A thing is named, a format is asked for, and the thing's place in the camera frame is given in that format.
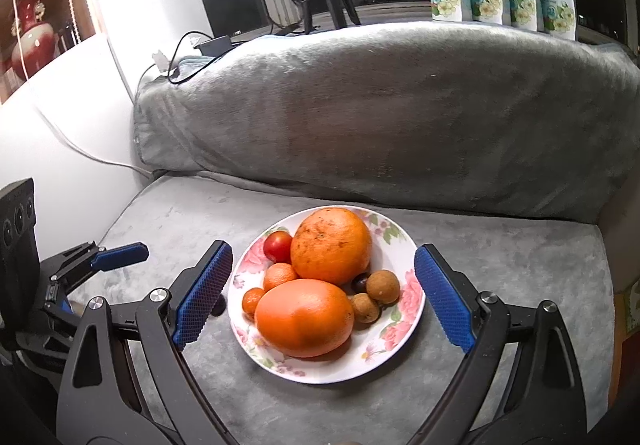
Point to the floral white plate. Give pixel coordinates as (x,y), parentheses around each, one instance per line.
(390,337)

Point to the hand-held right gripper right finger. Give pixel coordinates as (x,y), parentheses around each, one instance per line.
(445,295)

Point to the small yellow-orange tomato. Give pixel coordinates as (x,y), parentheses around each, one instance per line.
(252,301)

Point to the small mandarin orange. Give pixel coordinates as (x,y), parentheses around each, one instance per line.
(280,276)

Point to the brown longan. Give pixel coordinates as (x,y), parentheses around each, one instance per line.
(385,286)
(364,308)

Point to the red cherry tomato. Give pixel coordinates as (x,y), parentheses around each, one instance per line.
(278,246)

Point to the rough large orange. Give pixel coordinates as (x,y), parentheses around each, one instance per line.
(331,245)

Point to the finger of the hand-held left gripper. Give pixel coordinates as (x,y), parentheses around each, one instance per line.
(120,256)

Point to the red ceramic vase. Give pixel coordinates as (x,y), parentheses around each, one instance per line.
(32,40)

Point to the dark power adapter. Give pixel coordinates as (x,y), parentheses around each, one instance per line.
(215,44)

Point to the smooth large orange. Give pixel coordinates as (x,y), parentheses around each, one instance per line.
(304,317)

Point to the white sofa armrest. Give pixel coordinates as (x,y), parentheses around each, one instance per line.
(65,90)

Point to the grey sofa seat cushion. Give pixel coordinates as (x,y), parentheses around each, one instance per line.
(500,375)

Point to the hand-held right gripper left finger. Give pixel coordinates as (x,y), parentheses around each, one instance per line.
(200,295)

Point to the grey sofa back cushion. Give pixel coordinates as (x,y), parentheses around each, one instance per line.
(375,115)

